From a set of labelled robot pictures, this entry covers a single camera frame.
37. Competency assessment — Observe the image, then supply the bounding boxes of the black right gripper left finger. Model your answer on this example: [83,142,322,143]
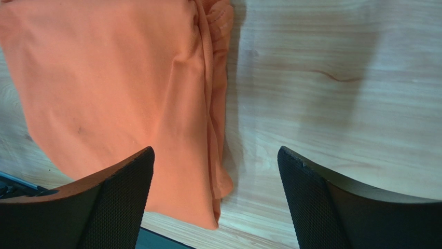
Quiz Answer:
[1,147,155,248]

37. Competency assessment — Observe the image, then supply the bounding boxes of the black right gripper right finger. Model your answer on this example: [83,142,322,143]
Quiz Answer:
[277,146,441,248]

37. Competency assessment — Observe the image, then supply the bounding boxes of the orange t shirt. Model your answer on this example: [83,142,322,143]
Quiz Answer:
[1,1,234,230]

